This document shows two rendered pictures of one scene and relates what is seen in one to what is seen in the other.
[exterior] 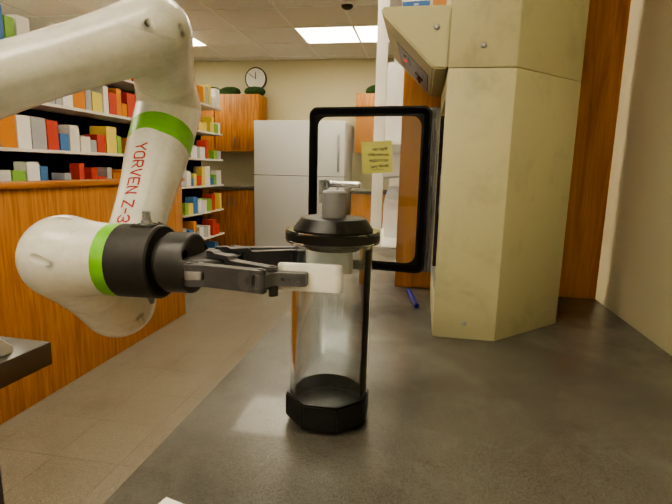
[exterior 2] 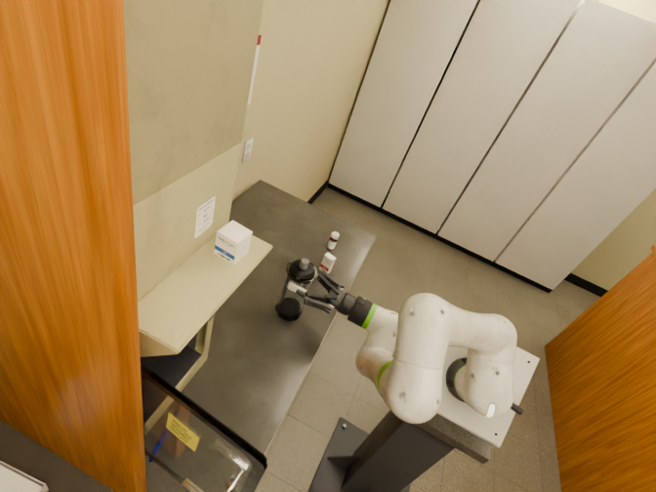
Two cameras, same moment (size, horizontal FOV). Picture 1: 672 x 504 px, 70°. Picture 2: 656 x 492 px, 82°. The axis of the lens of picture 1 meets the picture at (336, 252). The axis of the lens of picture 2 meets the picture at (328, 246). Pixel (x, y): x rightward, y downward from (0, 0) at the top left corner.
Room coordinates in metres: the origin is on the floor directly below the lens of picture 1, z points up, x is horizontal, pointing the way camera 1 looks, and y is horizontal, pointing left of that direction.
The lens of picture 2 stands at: (1.49, 0.03, 2.07)
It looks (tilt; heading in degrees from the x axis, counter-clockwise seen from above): 39 degrees down; 178
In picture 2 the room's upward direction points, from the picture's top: 21 degrees clockwise
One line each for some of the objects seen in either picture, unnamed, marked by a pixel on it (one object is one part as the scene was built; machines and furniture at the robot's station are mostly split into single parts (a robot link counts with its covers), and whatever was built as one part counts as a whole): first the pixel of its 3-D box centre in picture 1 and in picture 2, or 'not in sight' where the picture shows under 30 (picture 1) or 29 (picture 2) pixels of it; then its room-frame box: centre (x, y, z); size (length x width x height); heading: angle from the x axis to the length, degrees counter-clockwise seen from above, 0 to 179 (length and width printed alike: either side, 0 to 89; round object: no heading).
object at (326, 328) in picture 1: (330, 318); (295, 290); (0.54, 0.01, 1.06); 0.11 x 0.11 x 0.21
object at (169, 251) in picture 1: (202, 263); (340, 300); (0.57, 0.16, 1.12); 0.09 x 0.08 x 0.07; 80
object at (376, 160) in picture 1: (366, 189); (190, 453); (1.19, -0.07, 1.19); 0.30 x 0.01 x 0.40; 73
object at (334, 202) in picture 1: (333, 219); (303, 267); (0.54, 0.00, 1.18); 0.09 x 0.09 x 0.07
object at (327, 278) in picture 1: (310, 277); not in sight; (0.50, 0.03, 1.12); 0.07 x 0.01 x 0.03; 79
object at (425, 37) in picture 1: (416, 58); (206, 292); (1.01, -0.15, 1.46); 0.32 x 0.11 x 0.10; 170
